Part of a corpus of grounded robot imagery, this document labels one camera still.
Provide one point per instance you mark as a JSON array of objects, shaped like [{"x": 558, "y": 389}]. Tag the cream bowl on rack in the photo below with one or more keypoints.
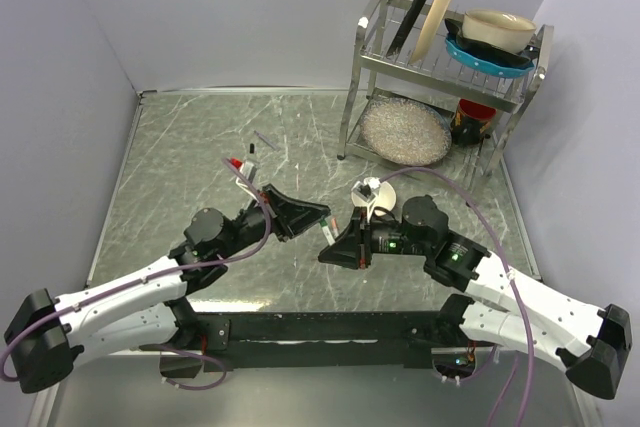
[{"x": 506, "y": 31}]

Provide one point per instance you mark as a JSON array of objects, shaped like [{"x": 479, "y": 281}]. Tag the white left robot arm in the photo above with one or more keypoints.
[{"x": 50, "y": 336}]

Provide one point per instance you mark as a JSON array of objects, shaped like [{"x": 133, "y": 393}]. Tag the steel dish rack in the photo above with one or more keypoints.
[{"x": 438, "y": 80}]

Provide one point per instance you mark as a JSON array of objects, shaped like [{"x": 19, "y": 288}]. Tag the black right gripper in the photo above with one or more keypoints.
[{"x": 347, "y": 248}]

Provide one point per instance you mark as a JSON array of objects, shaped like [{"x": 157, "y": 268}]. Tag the black dish on rack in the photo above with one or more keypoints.
[{"x": 483, "y": 50}]

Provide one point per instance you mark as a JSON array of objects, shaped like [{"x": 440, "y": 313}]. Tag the speckled round plate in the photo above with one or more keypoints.
[{"x": 405, "y": 132}]

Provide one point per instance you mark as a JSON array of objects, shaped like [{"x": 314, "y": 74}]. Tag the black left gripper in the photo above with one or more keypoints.
[{"x": 290, "y": 217}]

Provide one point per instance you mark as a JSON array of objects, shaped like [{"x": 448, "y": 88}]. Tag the white green marker pen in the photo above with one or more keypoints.
[{"x": 328, "y": 234}]

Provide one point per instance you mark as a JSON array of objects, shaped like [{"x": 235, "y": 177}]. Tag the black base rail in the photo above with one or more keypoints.
[{"x": 322, "y": 339}]

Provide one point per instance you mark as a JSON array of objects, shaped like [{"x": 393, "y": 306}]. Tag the red floral bowl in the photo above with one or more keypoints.
[{"x": 387, "y": 197}]

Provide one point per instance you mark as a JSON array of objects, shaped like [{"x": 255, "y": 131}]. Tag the red black mug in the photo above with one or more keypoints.
[{"x": 470, "y": 123}]

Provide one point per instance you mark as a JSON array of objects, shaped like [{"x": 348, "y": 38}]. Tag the beige plate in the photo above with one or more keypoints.
[{"x": 430, "y": 27}]

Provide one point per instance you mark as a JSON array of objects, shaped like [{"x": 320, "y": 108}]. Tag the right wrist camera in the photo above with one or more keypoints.
[{"x": 366, "y": 194}]

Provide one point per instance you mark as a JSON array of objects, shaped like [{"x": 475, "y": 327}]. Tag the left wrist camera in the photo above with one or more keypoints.
[{"x": 247, "y": 170}]

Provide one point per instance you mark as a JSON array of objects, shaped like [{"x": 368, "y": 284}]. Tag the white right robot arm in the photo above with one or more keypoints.
[{"x": 494, "y": 302}]

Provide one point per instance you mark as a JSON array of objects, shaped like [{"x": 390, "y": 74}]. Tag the blue dotted dish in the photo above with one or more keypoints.
[{"x": 486, "y": 67}]

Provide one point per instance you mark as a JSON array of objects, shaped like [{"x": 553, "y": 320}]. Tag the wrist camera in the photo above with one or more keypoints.
[
  {"x": 366, "y": 194},
  {"x": 247, "y": 170}
]

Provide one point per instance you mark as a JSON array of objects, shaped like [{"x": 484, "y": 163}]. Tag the purple pen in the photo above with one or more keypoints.
[{"x": 264, "y": 139}]

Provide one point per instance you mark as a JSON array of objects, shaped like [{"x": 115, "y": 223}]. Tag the black square plate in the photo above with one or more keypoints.
[{"x": 405, "y": 27}]

